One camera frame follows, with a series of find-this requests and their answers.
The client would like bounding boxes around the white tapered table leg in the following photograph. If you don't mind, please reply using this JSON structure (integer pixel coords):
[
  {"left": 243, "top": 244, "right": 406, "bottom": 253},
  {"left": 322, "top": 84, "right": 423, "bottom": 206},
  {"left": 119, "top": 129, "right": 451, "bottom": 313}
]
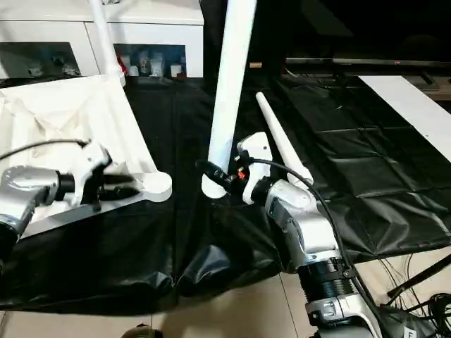
[
  {"left": 255, "top": 92, "right": 314, "bottom": 191},
  {"left": 201, "top": 0, "right": 257, "bottom": 199},
  {"left": 87, "top": 0, "right": 127, "bottom": 85}
]

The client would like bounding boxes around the white plastic table top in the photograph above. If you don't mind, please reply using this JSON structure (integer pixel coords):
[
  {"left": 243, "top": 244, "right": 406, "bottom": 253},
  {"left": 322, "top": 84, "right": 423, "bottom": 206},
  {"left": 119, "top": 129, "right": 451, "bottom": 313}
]
[{"left": 0, "top": 72, "right": 173, "bottom": 240}]

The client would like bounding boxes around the black work mat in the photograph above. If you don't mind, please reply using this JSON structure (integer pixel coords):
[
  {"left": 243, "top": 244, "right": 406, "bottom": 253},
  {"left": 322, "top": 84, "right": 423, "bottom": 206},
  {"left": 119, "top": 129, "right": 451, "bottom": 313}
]
[{"left": 0, "top": 75, "right": 451, "bottom": 316}]

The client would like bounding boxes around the tall white jar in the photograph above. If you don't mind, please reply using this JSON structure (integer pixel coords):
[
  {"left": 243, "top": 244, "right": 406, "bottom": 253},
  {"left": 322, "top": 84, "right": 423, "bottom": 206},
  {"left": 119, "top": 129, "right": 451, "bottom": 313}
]
[{"left": 149, "top": 52, "right": 163, "bottom": 77}]

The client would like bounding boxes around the white sideboard cabinet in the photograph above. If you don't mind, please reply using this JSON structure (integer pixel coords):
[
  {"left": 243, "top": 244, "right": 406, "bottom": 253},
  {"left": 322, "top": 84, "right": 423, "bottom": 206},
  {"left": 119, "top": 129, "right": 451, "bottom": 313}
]
[{"left": 0, "top": 0, "right": 205, "bottom": 80}]

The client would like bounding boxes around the dark metal bar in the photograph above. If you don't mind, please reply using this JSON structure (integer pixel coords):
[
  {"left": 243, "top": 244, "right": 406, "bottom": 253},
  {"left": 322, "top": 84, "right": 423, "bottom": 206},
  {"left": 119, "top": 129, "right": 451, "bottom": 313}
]
[{"left": 285, "top": 58, "right": 451, "bottom": 68}]

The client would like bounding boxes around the white flat board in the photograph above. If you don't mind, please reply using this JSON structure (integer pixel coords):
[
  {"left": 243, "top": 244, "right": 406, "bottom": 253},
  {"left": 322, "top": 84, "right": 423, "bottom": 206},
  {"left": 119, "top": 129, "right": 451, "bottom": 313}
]
[{"left": 359, "top": 75, "right": 451, "bottom": 156}]

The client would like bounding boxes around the black stand pole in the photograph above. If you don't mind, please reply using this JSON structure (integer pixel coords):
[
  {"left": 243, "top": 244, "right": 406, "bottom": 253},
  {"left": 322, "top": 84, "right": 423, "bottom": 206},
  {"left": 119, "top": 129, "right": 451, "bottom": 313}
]
[{"left": 387, "top": 258, "right": 451, "bottom": 296}]

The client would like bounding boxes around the black stand base with label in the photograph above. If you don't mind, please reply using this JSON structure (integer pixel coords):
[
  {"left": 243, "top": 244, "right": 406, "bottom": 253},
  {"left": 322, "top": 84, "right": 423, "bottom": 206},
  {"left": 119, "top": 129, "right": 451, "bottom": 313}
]
[{"left": 380, "top": 306, "right": 438, "bottom": 338}]

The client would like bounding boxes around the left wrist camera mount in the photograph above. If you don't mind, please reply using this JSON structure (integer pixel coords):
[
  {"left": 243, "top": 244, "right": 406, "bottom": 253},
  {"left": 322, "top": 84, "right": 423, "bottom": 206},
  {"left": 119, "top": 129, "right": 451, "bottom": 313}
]
[{"left": 72, "top": 140, "right": 113, "bottom": 207}]

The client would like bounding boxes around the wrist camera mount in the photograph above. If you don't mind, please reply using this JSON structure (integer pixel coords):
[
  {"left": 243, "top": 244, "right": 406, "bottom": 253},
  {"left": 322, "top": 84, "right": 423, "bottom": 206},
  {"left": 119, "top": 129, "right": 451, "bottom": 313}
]
[
  {"left": 72, "top": 140, "right": 113, "bottom": 207},
  {"left": 236, "top": 132, "right": 274, "bottom": 205}
]

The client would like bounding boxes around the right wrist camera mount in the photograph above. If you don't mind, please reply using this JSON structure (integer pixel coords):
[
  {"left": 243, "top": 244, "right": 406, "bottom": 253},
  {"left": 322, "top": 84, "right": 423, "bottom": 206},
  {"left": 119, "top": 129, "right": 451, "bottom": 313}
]
[{"left": 236, "top": 132, "right": 274, "bottom": 205}]

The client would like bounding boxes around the robot arm base with cables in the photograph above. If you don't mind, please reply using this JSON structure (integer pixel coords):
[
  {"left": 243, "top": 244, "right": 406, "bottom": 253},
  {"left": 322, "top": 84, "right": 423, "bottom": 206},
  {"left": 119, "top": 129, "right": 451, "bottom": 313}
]
[{"left": 380, "top": 253, "right": 451, "bottom": 338}]

